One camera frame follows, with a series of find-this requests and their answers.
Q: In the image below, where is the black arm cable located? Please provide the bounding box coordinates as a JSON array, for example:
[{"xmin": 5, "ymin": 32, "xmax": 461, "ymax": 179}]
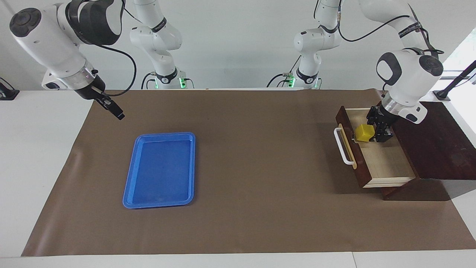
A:
[
  {"xmin": 95, "ymin": 44, "xmax": 137, "ymax": 97},
  {"xmin": 337, "ymin": 0, "xmax": 445, "ymax": 55}
]

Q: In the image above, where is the wooden drawer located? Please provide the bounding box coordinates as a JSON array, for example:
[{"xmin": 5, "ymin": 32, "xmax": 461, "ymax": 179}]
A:
[{"xmin": 334, "ymin": 105, "xmax": 416, "ymax": 188}]

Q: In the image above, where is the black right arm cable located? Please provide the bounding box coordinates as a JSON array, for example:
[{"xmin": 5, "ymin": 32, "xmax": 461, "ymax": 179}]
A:
[{"xmin": 95, "ymin": 44, "xmax": 137, "ymax": 97}]

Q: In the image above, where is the black right base cable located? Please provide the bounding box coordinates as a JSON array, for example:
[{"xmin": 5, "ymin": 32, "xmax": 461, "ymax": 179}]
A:
[{"xmin": 141, "ymin": 72, "xmax": 157, "ymax": 90}]

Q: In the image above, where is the black base cable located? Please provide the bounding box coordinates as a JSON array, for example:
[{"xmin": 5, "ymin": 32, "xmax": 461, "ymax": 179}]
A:
[
  {"xmin": 141, "ymin": 72, "xmax": 157, "ymax": 90},
  {"xmin": 266, "ymin": 73, "xmax": 295, "ymax": 88}
]

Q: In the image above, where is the yellow cube block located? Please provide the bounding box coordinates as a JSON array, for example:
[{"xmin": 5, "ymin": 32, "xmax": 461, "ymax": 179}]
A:
[{"xmin": 354, "ymin": 124, "xmax": 376, "ymax": 143}]

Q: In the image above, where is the black stand with base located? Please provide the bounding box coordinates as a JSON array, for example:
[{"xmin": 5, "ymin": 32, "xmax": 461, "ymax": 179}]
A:
[{"xmin": 433, "ymin": 61, "xmax": 476, "ymax": 101}]

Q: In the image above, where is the brown table mat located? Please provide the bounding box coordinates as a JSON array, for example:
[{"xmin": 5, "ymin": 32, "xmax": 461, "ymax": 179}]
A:
[{"xmin": 21, "ymin": 89, "xmax": 476, "ymax": 256}]

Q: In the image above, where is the black clamp mount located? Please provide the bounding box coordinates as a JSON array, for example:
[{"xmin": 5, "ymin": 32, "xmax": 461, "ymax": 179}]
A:
[{"xmin": 0, "ymin": 77, "xmax": 20, "ymax": 101}]

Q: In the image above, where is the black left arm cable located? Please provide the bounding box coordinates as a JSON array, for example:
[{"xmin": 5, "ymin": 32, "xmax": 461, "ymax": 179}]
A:
[{"xmin": 337, "ymin": 0, "xmax": 445, "ymax": 55}]

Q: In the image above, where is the dark wooden cabinet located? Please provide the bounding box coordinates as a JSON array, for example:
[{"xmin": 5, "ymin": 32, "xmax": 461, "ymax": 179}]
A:
[{"xmin": 376, "ymin": 100, "xmax": 476, "ymax": 201}]

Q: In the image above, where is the white drawer handle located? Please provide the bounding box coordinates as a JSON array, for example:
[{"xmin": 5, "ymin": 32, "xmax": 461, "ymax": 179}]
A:
[{"xmin": 334, "ymin": 127, "xmax": 356, "ymax": 165}]

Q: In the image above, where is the blue plastic tray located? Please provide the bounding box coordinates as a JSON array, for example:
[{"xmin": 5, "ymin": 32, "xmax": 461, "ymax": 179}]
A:
[{"xmin": 123, "ymin": 132, "xmax": 196, "ymax": 209}]

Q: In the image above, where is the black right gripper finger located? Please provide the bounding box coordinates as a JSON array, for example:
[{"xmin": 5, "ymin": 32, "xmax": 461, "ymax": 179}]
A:
[{"xmin": 106, "ymin": 97, "xmax": 125, "ymax": 121}]

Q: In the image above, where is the black left base cable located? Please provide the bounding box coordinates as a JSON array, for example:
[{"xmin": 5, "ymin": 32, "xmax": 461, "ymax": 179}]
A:
[{"xmin": 266, "ymin": 73, "xmax": 295, "ymax": 88}]

